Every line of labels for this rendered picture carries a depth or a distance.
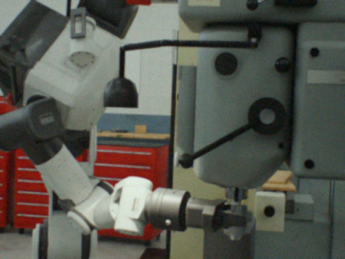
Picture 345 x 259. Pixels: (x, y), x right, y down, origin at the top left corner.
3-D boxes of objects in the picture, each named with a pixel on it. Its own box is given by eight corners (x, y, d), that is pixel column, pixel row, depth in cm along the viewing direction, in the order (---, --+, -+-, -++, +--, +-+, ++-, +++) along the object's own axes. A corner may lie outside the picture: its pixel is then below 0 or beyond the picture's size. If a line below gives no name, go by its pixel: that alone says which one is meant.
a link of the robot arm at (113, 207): (130, 174, 127) (112, 183, 139) (122, 214, 124) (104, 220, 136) (157, 182, 129) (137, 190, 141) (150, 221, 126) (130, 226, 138)
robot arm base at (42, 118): (6, 165, 146) (-21, 129, 142) (33, 137, 156) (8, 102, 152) (48, 152, 139) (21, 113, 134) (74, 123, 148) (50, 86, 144)
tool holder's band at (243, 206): (251, 208, 122) (251, 203, 122) (239, 211, 118) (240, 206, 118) (231, 205, 125) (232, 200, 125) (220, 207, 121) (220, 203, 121)
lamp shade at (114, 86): (97, 106, 121) (98, 76, 121) (128, 107, 125) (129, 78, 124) (112, 107, 115) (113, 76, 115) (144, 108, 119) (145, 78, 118)
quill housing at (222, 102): (188, 188, 112) (195, 20, 110) (197, 175, 132) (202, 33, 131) (289, 193, 110) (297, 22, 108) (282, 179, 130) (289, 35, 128)
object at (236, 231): (250, 234, 122) (251, 208, 122) (238, 237, 118) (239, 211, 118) (230, 230, 125) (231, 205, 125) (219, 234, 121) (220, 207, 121)
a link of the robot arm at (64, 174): (71, 230, 157) (22, 168, 148) (105, 197, 163) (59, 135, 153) (92, 238, 148) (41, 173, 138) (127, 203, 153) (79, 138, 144)
